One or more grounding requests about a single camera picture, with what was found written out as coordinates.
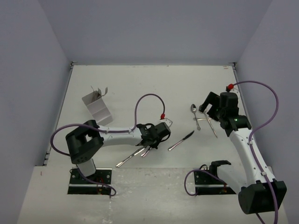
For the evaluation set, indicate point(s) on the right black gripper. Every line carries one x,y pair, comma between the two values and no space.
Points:
213,99

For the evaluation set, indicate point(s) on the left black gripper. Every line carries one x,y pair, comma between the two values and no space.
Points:
155,145

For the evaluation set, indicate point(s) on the large steel spoon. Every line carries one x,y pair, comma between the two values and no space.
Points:
210,124

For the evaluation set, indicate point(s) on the steel knife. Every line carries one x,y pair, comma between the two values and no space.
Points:
182,140
129,157
146,152

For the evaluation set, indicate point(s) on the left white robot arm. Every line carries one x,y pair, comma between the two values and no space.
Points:
84,142

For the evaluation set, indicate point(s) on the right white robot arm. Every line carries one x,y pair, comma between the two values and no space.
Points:
258,190

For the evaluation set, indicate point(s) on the small ornate steel spoon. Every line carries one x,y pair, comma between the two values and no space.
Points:
194,110

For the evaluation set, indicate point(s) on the crosswise steel spoon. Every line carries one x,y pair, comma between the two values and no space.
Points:
199,119

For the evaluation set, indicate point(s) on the clear plastic utensil container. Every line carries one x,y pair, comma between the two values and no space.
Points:
97,108

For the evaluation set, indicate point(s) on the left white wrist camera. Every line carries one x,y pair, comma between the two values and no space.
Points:
167,121

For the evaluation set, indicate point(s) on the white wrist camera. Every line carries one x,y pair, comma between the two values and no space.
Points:
234,90
167,121

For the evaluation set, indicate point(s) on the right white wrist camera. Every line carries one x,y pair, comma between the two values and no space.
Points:
234,90

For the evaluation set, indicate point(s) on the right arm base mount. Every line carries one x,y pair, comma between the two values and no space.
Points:
207,176

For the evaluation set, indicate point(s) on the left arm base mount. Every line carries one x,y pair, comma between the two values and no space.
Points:
97,184

